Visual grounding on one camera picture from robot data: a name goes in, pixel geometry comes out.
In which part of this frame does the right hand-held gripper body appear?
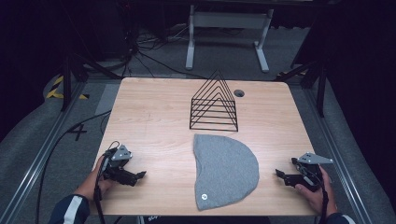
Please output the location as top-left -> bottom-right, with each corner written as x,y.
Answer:
282,151 -> 334,192

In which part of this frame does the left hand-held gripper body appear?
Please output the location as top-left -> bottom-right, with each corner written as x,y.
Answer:
101,144 -> 139,188

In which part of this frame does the grey knit beanie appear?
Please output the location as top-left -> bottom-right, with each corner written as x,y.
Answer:
192,133 -> 261,212

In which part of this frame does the black wire file rack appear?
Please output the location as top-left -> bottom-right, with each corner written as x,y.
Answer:
189,69 -> 239,133

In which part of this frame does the person's right hand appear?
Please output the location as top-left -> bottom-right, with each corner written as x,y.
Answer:
294,164 -> 339,217

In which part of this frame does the person's left hand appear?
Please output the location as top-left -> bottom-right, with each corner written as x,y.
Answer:
76,155 -> 117,202

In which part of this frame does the black tripod stand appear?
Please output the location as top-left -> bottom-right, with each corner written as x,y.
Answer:
60,50 -> 124,112
274,59 -> 328,119

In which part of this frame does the yellow black floor tape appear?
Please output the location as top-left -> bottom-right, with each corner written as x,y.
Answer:
45,75 -> 91,101

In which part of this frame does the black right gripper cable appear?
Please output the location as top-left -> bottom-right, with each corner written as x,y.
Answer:
298,162 -> 330,224

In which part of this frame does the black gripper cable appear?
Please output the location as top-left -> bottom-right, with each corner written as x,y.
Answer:
298,162 -> 330,224
92,140 -> 121,224

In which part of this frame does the aluminium floor rail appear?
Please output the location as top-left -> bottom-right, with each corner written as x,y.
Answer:
303,88 -> 375,224
0,81 -> 88,224

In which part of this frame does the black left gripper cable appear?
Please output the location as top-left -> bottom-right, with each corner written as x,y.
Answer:
92,140 -> 121,224

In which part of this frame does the black floor cable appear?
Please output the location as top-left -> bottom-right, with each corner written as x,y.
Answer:
35,109 -> 112,224

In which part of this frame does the bundle of black floor cables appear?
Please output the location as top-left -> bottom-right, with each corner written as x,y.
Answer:
120,21 -> 208,80

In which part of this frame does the white metal table frame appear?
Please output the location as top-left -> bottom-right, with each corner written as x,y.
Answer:
185,4 -> 275,74

